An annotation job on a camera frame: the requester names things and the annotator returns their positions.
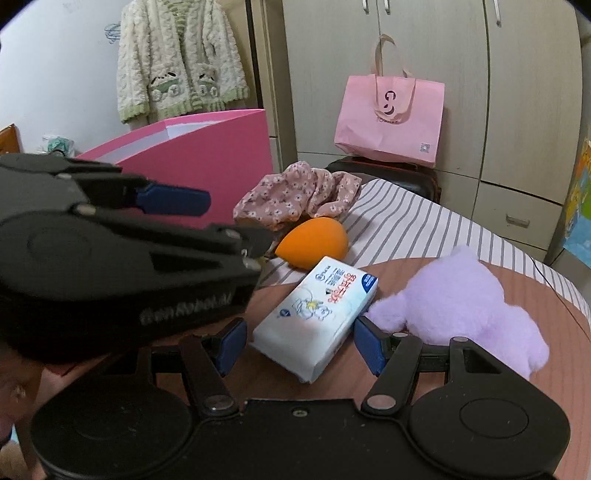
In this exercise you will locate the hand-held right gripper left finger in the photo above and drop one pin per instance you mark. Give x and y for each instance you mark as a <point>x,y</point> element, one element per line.
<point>230,346</point>

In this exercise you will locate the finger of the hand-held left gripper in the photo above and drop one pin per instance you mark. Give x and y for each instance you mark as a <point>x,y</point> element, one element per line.
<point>175,199</point>
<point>221,242</point>

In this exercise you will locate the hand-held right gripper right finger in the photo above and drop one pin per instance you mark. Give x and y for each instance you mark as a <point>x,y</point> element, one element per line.
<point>369,344</point>

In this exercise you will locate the white tissue pack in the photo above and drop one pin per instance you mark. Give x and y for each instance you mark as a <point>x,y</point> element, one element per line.
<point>314,318</point>

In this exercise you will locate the pink cardboard box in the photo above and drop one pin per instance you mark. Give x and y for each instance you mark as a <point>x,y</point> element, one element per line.
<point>221,152</point>

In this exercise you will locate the floral pink cloth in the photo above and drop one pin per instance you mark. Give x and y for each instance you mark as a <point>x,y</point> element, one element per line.
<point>295,196</point>

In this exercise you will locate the orange makeup sponge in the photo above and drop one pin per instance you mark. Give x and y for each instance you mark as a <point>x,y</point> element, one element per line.
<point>316,242</point>

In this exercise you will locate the purple plush toy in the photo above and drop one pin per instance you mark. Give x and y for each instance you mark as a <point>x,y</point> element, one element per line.
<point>461,304</point>

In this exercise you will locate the person's left hand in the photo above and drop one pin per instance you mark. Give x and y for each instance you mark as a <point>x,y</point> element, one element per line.
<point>25,397</point>

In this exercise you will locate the fluffy cream green cardigan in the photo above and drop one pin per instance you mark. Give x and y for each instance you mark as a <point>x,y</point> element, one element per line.
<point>180,60</point>

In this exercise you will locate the brown wooden furniture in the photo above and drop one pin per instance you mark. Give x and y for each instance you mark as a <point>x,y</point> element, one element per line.
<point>10,141</point>

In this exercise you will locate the tall light wooden cabinet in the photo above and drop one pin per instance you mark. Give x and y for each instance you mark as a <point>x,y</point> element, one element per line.
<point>272,69</point>

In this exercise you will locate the black metal clothes rack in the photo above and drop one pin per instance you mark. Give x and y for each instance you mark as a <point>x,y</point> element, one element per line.
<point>253,55</point>

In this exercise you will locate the black stool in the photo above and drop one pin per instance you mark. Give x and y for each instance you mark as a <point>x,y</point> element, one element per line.
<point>406,177</point>

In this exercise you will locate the wardrobe drawer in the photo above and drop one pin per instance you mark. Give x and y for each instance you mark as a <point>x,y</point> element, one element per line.
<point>517,212</point>

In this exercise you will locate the dusty pink blanket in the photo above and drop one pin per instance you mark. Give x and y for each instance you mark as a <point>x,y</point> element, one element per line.
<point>568,369</point>

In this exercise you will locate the pink tote bag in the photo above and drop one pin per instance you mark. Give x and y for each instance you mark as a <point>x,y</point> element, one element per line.
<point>392,124</point>

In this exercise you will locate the colourful paper gift bag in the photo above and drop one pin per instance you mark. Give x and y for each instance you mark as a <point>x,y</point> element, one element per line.
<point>579,217</point>

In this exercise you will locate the beige three-door wardrobe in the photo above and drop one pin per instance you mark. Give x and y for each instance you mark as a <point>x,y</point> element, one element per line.
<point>461,69</point>

